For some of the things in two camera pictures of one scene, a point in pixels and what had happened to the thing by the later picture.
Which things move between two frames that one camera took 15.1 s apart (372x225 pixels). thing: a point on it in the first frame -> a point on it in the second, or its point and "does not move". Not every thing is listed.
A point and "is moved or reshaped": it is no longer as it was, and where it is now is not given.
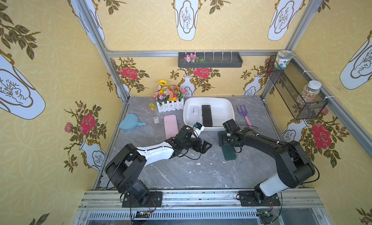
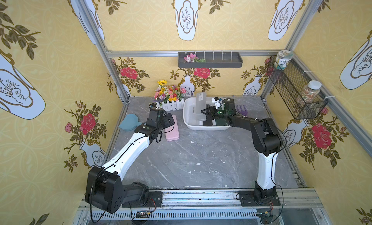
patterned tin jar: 282,58 does not move
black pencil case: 207,116 does not move
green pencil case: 228,151 -> 221,122
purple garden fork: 244,112 does not move
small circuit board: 143,214 does not move
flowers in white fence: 168,98 does not move
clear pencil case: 158,129 is moved or reshaped
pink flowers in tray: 193,58 does not move
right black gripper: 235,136 -> 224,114
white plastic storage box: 223,109 is moved or reshaped
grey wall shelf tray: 213,59 does not move
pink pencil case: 171,126 does not move
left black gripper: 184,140 -> 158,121
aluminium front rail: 201,207 does not move
